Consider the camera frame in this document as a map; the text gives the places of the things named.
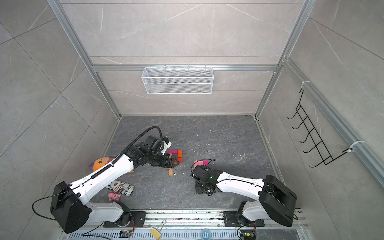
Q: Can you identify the light pink block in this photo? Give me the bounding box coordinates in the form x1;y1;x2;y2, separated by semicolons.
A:
194;161;205;166

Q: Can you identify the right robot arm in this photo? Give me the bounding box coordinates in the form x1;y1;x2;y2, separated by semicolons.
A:
191;163;297;227

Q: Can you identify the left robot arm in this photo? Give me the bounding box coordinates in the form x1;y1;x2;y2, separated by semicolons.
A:
50;126;180;234

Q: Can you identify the tape roll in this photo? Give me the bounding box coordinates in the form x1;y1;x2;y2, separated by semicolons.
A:
201;229;212;240

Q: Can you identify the pink pig toy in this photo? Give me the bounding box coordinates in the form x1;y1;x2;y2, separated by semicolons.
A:
108;193;121;202

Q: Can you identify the yellow tag with clip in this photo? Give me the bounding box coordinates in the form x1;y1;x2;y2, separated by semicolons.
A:
150;220;167;240

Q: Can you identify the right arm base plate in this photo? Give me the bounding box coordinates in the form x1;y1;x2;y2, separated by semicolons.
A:
223;211;265;227

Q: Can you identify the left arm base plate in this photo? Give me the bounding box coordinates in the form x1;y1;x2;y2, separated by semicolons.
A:
103;211;147;228

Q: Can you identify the white wire mesh basket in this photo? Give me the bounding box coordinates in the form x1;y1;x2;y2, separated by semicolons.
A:
142;67;214;95

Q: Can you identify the black wire hook rack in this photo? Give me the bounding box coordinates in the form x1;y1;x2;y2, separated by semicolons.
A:
287;89;353;168

